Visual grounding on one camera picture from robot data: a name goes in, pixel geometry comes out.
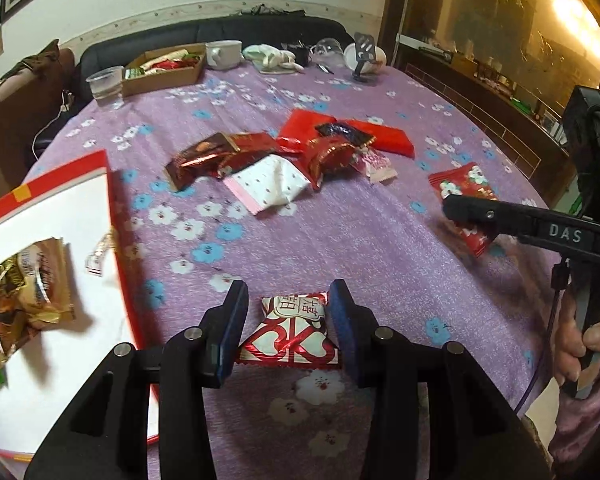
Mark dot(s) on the thin flat booklet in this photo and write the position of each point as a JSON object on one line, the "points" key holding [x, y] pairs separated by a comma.
{"points": [[280, 71]]}

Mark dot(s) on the dark red snack packet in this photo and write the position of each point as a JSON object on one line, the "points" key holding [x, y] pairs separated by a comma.
{"points": [[247, 152]]}

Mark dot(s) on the pile of assorted snack packets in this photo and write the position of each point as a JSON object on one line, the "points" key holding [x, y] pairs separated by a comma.
{"points": [[162, 62]]}

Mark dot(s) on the person's right forearm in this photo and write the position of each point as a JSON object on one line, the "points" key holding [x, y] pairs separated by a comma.
{"points": [[587, 430]]}

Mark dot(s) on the purple floral tablecloth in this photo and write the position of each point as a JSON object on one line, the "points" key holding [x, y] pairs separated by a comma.
{"points": [[330, 240]]}

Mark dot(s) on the small silver ribbon wrapper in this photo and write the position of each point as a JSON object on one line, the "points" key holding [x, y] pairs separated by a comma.
{"points": [[99, 255]]}

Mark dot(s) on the black pen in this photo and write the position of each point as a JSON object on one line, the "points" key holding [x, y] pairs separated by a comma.
{"points": [[326, 68]]}

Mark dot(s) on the white mug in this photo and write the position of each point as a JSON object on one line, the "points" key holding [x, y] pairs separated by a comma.
{"points": [[222, 55]]}

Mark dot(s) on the white green cloth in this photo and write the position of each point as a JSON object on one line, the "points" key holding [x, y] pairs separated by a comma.
{"points": [[265, 56]]}

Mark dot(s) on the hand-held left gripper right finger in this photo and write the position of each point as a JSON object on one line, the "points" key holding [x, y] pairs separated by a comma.
{"points": [[341, 320]]}

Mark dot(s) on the red white heart candy packet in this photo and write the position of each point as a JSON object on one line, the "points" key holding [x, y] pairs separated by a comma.
{"points": [[290, 335]]}

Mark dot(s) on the large red flat packet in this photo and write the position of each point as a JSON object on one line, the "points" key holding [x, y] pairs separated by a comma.
{"points": [[300, 127]]}

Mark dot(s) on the gold foil snack packet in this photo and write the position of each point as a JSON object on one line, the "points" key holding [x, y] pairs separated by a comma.
{"points": [[27, 300]]}

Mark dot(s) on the clear glass jar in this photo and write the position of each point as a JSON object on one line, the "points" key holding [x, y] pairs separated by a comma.
{"points": [[327, 51]]}

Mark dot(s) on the black sofa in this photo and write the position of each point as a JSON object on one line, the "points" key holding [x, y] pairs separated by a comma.
{"points": [[260, 30]]}

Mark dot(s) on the clear plastic cup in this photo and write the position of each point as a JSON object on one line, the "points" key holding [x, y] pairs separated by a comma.
{"points": [[105, 85]]}

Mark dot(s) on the red-rimmed white box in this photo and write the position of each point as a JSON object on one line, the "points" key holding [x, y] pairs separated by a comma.
{"points": [[60, 200]]}

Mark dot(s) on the small black object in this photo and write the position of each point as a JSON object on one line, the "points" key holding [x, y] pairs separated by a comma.
{"points": [[302, 54]]}

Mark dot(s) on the red gold-print packet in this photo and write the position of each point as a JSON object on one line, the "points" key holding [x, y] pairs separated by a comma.
{"points": [[330, 157]]}

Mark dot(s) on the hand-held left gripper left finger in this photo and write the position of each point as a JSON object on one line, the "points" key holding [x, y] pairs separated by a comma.
{"points": [[232, 320]]}

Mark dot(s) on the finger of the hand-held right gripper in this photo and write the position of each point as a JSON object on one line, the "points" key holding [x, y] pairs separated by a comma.
{"points": [[480, 214]]}

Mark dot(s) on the red floral candy packet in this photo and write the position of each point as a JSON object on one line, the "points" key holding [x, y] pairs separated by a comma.
{"points": [[462, 182]]}

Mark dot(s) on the brown cardboard box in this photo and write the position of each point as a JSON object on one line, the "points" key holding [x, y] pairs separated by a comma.
{"points": [[160, 82]]}

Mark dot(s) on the white pink dotted packet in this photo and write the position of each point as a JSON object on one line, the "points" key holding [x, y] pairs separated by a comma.
{"points": [[270, 182]]}

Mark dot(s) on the small pink white candy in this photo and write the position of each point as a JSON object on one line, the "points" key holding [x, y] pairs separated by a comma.
{"points": [[377, 166]]}

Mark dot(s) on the brown chair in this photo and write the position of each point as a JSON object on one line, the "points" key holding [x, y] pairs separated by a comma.
{"points": [[15, 110]]}

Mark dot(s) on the person's right hand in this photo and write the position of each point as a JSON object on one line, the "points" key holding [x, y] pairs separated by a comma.
{"points": [[566, 345]]}

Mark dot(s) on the black snack packet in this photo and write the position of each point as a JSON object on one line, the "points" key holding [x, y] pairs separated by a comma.
{"points": [[342, 132]]}

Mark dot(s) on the brown chocolate snack packet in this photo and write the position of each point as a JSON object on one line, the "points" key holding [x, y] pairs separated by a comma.
{"points": [[200, 157]]}

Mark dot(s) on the small white round fan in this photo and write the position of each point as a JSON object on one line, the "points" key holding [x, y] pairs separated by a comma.
{"points": [[365, 55]]}

